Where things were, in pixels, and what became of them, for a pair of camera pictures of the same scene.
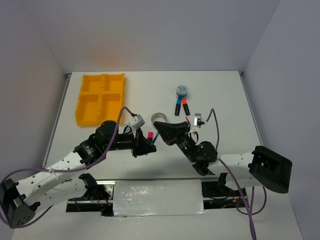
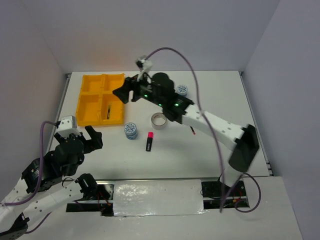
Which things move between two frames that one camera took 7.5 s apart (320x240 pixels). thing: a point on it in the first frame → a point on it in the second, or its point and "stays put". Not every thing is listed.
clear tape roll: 158,117 stays put
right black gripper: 172,134 → 130,84
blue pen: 155,138 → 108,116
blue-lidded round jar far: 181,90 stays put
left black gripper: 139,144 → 96,142
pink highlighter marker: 150,135 stays put
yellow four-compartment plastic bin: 101,99 stays put
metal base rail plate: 121,197 stays put
